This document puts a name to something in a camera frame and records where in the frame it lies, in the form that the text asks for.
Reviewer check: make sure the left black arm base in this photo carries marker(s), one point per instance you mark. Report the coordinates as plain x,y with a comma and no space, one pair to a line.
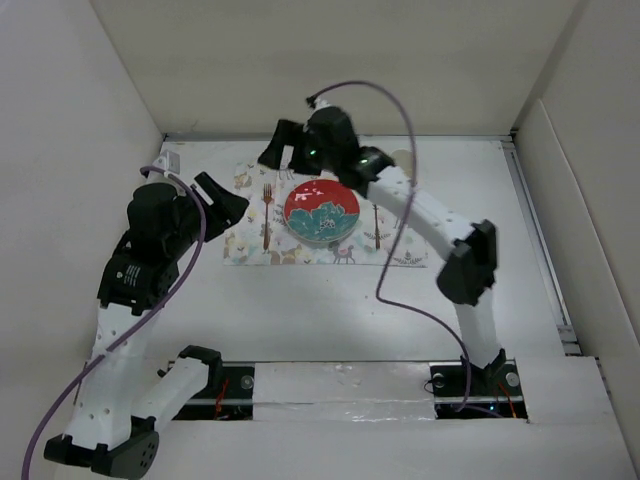
230,400

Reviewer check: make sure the copper spoon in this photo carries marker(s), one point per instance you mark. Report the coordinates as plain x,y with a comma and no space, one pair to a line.
377,237

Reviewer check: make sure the red and teal plate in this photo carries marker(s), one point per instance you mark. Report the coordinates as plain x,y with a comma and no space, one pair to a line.
320,211

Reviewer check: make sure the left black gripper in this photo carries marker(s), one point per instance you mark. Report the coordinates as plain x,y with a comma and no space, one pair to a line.
225,207

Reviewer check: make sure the pale yellow mug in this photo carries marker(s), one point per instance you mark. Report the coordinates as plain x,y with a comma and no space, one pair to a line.
404,167

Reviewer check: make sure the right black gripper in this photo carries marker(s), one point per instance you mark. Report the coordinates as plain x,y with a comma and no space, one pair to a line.
288,133

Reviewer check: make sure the copper fork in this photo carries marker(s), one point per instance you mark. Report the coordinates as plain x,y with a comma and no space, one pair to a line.
267,199

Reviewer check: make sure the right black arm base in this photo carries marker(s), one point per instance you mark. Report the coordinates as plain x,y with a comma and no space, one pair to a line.
502,397

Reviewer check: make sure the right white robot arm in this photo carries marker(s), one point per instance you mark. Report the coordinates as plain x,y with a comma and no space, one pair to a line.
468,251

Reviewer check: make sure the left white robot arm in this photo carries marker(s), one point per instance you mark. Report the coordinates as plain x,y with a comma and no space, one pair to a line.
115,430

